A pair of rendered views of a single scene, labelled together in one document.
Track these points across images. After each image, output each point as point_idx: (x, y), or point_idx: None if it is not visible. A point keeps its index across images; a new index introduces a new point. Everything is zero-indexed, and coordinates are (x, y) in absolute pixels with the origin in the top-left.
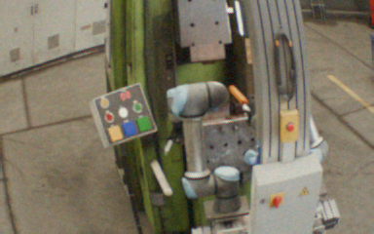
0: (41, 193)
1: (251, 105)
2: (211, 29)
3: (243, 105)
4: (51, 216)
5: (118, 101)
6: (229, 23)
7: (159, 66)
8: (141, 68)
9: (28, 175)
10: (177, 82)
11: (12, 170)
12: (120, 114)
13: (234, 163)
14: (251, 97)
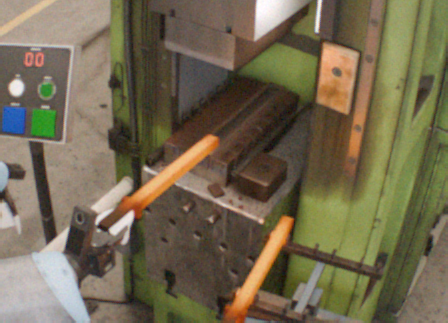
0: (77, 119)
1: (71, 231)
2: None
3: (107, 211)
4: (27, 169)
5: (16, 65)
6: None
7: (147, 28)
8: (120, 18)
9: (107, 77)
10: (251, 65)
11: (92, 57)
12: (9, 88)
13: (211, 274)
14: (78, 215)
